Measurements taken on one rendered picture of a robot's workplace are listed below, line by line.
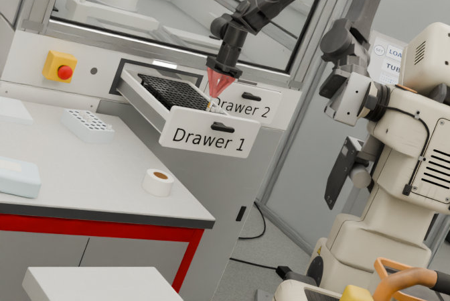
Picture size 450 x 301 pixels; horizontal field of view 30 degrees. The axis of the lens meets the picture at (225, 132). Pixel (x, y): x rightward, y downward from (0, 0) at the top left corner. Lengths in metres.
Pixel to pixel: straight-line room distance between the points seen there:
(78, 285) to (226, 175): 1.33
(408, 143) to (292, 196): 2.44
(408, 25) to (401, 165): 2.07
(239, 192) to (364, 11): 1.06
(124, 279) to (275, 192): 2.75
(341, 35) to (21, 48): 0.86
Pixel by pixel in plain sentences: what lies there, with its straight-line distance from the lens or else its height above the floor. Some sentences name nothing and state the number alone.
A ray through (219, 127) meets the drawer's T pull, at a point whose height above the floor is 0.91.
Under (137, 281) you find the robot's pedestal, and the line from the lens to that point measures 1.63.
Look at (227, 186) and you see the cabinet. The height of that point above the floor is 0.57.
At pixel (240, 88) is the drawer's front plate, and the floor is 0.92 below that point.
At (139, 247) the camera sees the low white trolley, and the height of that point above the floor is 0.66.
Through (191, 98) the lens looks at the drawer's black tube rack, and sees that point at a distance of 2.39.
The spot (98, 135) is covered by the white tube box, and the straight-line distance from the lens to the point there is 2.19.
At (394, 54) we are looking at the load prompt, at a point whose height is 1.15.
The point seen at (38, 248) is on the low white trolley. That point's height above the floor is 0.65.
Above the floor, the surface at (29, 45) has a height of 0.91.
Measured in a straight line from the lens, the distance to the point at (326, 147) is 4.09.
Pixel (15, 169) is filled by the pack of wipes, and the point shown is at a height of 0.81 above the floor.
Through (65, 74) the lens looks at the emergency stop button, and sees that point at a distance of 2.28.
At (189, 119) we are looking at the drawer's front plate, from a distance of 2.18.
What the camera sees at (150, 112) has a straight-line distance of 2.27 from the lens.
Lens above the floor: 1.52
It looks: 16 degrees down
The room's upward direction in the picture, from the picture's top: 22 degrees clockwise
